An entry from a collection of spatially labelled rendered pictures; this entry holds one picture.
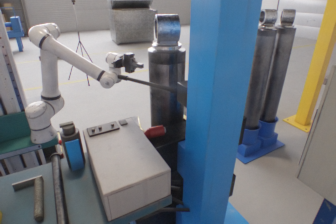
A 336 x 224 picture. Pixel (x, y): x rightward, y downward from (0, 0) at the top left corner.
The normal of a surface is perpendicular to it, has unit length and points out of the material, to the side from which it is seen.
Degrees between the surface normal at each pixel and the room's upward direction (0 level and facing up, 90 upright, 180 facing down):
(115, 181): 0
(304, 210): 0
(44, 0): 90
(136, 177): 0
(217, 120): 90
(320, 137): 90
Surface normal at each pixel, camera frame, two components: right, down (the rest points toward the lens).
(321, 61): -0.88, 0.20
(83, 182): 0.00, -0.91
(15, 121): 0.49, 0.37
